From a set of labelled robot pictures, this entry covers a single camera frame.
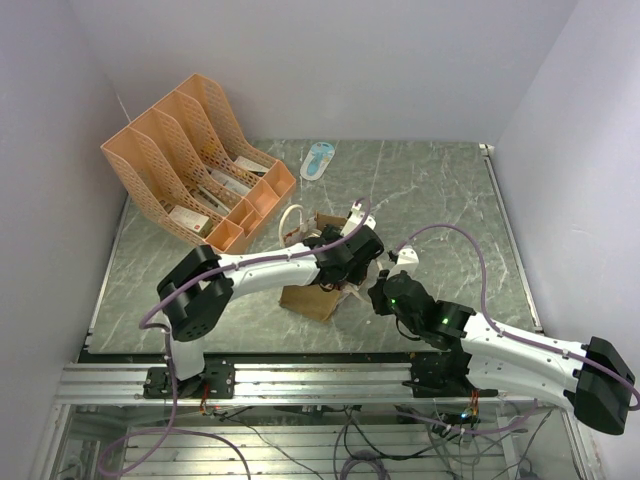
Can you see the blue white blister pack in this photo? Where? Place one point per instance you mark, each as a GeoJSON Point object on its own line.
{"type": "Point", "coordinates": [317, 160]}

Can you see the orange plastic file organizer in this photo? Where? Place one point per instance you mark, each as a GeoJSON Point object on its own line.
{"type": "Point", "coordinates": [181, 151]}

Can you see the canvas bag brown printed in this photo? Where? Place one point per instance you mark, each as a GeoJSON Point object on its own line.
{"type": "Point", "coordinates": [317, 231]}

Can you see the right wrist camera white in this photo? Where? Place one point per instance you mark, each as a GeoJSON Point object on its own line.
{"type": "Point", "coordinates": [407, 261]}

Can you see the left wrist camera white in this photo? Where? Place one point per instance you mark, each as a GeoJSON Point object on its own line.
{"type": "Point", "coordinates": [357, 216]}

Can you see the white red box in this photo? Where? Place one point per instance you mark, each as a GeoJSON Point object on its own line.
{"type": "Point", "coordinates": [193, 221]}

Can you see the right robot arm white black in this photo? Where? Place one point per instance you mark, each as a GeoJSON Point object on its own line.
{"type": "Point", "coordinates": [590, 380]}

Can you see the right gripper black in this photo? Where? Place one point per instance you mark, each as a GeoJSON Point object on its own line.
{"type": "Point", "coordinates": [377, 294]}

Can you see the white box in organizer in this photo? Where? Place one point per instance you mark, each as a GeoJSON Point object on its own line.
{"type": "Point", "coordinates": [251, 166]}

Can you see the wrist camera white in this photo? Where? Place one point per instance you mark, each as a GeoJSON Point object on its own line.
{"type": "Point", "coordinates": [407, 261]}
{"type": "Point", "coordinates": [357, 216]}

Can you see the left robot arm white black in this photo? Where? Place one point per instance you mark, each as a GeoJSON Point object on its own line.
{"type": "Point", "coordinates": [195, 293]}

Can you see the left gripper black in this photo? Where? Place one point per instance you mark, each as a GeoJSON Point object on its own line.
{"type": "Point", "coordinates": [332, 234]}

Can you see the aluminium mounting rail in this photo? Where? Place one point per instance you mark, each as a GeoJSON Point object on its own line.
{"type": "Point", "coordinates": [225, 383]}

